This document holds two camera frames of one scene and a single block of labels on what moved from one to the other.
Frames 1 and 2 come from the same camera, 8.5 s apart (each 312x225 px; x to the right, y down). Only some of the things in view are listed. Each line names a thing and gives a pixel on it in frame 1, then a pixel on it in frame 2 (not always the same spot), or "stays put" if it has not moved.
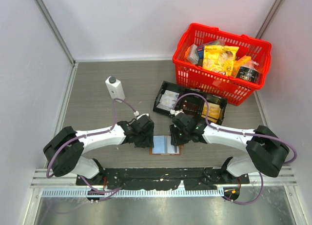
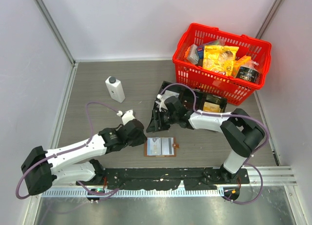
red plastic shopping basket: (231, 65) stays put
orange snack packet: (238, 63) stays put
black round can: (248, 72) stays put
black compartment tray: (169, 98) stays put
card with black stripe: (175, 149) to (167, 148)
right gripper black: (175, 140) to (155, 125)
